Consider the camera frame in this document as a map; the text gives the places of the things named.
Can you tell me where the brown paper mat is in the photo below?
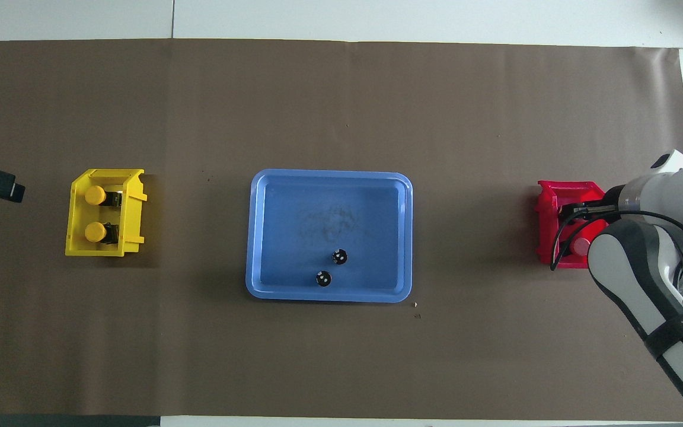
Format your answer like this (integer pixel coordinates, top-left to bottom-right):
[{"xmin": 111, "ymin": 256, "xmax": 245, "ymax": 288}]
[{"xmin": 0, "ymin": 39, "xmax": 683, "ymax": 419}]

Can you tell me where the blue plastic tray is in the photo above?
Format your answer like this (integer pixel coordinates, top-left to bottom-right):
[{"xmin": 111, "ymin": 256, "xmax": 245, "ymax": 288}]
[{"xmin": 245, "ymin": 169, "xmax": 413, "ymax": 304}]

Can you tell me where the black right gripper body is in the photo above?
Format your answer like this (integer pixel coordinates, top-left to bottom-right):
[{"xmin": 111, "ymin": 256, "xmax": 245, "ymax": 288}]
[{"xmin": 585, "ymin": 185, "xmax": 624, "ymax": 225}]

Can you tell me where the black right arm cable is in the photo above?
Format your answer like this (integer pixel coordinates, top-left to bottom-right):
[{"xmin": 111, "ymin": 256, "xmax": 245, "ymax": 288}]
[{"xmin": 550, "ymin": 211, "xmax": 683, "ymax": 279}]

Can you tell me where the yellow push button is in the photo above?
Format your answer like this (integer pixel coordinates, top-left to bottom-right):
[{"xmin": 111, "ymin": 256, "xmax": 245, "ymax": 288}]
[
  {"xmin": 84, "ymin": 185, "xmax": 123, "ymax": 207},
  {"xmin": 84, "ymin": 221, "xmax": 123, "ymax": 244}
]

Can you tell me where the red plastic bin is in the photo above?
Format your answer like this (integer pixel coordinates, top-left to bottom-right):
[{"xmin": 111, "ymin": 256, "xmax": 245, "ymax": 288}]
[{"xmin": 535, "ymin": 180, "xmax": 609, "ymax": 270}]

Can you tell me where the yellow plastic bin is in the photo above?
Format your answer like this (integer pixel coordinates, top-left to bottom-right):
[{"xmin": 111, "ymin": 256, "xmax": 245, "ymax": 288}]
[{"xmin": 65, "ymin": 168, "xmax": 148, "ymax": 257}]

